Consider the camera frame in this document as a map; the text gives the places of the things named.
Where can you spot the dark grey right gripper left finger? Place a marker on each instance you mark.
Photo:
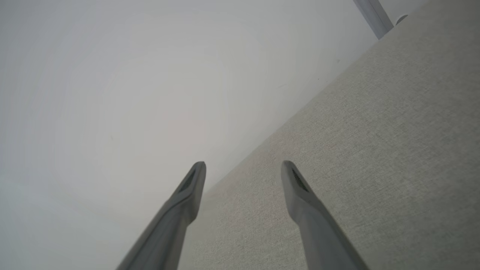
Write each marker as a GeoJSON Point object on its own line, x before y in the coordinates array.
{"type": "Point", "coordinates": [176, 221]}

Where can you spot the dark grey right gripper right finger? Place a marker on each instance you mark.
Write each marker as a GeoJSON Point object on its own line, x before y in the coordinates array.
{"type": "Point", "coordinates": [315, 228]}

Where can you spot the grey fabric sofa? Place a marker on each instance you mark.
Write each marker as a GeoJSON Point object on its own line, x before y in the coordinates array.
{"type": "Point", "coordinates": [375, 168]}

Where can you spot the grey wall trim post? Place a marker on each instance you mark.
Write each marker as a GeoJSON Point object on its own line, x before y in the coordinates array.
{"type": "Point", "coordinates": [373, 15]}

